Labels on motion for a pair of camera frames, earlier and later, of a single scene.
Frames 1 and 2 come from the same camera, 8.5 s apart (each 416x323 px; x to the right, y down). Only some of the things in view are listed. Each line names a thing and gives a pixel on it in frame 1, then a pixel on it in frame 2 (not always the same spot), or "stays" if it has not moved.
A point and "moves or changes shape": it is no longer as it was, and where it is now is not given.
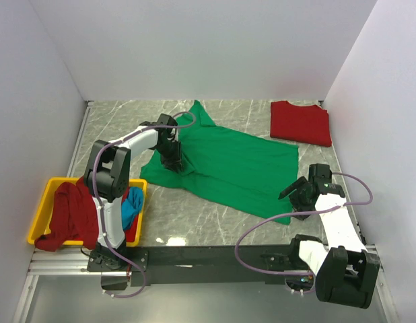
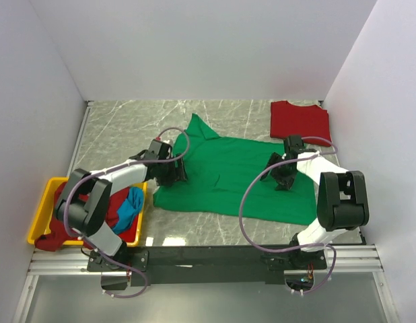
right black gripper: x=299 y=184 -> x=285 y=184
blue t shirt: x=132 y=206 stays
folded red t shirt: x=303 y=124 stays
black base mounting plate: x=206 y=265 stays
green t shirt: x=241 y=173 moves or changes shape
